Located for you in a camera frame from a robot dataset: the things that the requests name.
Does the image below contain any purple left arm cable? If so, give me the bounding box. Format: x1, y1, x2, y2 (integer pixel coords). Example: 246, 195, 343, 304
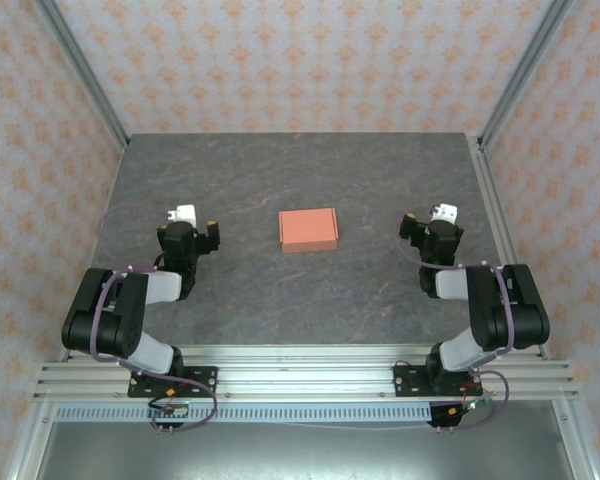
88, 203, 219, 435

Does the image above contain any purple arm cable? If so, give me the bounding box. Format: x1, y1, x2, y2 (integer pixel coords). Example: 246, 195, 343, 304
88, 203, 219, 435
393, 208, 520, 432

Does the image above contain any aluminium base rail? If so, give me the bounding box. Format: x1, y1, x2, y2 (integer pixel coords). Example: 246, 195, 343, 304
34, 344, 579, 401

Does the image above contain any aluminium frame post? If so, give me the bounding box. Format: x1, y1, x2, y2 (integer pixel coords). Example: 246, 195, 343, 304
477, 0, 579, 151
32, 0, 131, 151

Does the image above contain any grey metal sheet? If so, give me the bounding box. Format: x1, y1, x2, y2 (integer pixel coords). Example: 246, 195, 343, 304
34, 422, 576, 480

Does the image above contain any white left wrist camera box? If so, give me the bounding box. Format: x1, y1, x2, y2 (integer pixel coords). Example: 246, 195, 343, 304
168, 203, 200, 227

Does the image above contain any aluminium frame leg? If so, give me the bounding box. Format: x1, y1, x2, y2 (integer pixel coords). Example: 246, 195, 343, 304
7, 399, 56, 480
552, 399, 599, 480

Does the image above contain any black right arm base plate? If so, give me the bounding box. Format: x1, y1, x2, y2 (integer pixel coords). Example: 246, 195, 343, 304
393, 364, 481, 399

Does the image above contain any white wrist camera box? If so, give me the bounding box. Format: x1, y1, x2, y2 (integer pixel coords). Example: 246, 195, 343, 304
168, 203, 200, 227
429, 202, 459, 225

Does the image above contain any thin aluminium side strip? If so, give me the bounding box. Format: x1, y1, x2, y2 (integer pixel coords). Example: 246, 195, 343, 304
59, 142, 131, 361

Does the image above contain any grey slotted cable duct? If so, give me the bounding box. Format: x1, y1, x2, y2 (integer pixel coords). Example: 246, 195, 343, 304
54, 403, 434, 424

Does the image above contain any orange paper box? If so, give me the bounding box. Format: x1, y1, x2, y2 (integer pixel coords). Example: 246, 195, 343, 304
278, 207, 340, 254

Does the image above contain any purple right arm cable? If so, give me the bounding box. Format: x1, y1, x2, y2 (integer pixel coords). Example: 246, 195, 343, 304
393, 208, 520, 432

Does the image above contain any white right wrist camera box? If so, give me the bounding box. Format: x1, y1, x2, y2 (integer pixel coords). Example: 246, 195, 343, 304
429, 202, 459, 225

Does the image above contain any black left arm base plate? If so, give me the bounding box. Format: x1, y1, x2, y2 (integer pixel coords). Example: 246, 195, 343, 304
127, 366, 219, 399

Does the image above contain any wide aluminium side rail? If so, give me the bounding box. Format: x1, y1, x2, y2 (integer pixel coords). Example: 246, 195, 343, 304
468, 134, 551, 361

